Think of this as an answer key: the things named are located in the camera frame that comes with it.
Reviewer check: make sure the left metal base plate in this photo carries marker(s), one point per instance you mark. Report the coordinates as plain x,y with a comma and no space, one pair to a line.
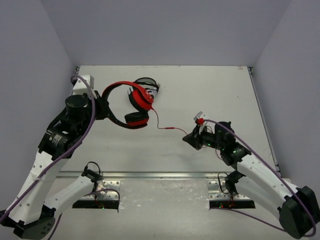
108,190

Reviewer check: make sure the aluminium mounting rail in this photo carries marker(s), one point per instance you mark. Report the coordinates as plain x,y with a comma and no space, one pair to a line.
161,175

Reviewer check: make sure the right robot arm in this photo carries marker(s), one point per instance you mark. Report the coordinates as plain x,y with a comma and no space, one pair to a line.
296,208

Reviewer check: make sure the white black headphones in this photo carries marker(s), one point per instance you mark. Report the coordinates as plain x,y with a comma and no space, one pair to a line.
149,84

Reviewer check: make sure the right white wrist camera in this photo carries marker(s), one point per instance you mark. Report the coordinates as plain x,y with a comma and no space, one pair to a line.
199,120

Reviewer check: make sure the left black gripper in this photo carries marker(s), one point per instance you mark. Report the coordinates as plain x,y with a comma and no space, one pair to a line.
100,107

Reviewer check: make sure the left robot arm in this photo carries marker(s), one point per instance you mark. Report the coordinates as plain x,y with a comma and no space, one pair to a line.
33,213

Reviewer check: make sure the red black headphones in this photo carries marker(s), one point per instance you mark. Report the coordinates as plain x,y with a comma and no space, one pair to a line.
140,99

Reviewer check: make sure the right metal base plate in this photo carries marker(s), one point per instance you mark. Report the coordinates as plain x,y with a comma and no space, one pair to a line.
217,191

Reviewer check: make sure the metal base plate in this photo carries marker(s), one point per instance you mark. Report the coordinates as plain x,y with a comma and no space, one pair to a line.
108,190
217,191

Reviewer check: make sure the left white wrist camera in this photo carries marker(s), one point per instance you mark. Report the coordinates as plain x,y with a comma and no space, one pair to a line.
79,87

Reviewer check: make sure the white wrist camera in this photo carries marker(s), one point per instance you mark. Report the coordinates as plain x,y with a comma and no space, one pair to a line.
199,120
79,87

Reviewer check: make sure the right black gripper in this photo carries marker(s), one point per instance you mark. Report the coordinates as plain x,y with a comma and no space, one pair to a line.
194,139

